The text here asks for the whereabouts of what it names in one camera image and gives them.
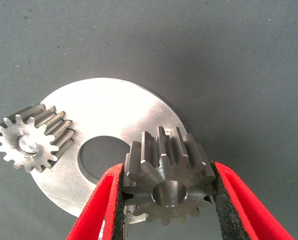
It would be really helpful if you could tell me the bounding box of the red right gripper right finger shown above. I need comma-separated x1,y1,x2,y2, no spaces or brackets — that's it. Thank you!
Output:
210,161,296,240

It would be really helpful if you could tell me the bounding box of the steel planetary gear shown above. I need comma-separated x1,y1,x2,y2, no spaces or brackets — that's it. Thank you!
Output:
122,204,149,240
122,126,217,226
0,103,76,173

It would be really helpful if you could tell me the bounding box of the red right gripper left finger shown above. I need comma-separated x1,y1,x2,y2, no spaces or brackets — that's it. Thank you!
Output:
65,162,126,240

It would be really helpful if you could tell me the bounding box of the dark grey table cloth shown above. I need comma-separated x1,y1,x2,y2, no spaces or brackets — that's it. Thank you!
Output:
0,0,298,240

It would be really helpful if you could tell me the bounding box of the round metal carrier plate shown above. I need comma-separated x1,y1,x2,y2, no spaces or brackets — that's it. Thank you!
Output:
30,77,189,225

